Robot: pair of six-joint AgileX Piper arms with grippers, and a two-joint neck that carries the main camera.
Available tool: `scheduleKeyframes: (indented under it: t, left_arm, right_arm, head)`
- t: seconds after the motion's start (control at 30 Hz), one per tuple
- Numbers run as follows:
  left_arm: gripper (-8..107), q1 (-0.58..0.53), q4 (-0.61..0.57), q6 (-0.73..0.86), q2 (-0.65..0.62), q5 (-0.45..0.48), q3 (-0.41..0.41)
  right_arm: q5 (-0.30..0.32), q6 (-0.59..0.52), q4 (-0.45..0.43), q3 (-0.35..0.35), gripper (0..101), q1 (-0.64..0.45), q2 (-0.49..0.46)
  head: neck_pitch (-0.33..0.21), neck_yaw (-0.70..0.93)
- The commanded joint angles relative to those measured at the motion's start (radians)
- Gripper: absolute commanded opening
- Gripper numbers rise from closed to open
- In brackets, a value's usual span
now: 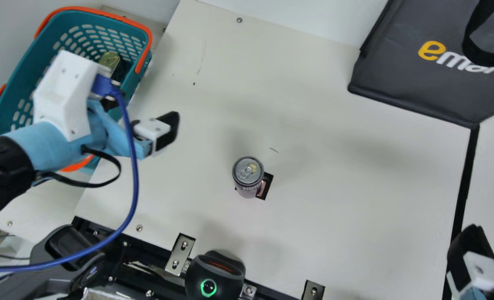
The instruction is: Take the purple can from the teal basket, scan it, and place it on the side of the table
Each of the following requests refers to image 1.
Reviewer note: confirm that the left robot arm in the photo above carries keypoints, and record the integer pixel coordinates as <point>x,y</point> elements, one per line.
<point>1,175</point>

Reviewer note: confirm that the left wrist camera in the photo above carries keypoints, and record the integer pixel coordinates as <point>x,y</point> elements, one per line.
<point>63,96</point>

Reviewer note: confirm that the black strip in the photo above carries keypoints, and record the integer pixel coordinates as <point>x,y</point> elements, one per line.
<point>465,183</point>

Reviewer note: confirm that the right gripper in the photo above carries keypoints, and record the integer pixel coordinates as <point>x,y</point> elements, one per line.
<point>463,291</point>

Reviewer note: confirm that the rectangular tin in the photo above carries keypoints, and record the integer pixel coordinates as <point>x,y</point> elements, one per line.
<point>109,60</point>

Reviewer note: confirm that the purple can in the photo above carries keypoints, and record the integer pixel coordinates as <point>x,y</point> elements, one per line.
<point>246,183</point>

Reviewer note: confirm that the black device with green light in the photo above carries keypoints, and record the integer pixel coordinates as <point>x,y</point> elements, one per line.
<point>213,266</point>

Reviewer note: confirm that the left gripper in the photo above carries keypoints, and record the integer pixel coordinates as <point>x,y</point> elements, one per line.
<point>51,146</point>

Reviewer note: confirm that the dark grey bag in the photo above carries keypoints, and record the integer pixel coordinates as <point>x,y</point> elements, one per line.
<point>397,75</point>

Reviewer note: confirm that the teal shopping basket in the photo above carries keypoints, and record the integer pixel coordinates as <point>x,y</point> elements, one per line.
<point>76,18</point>

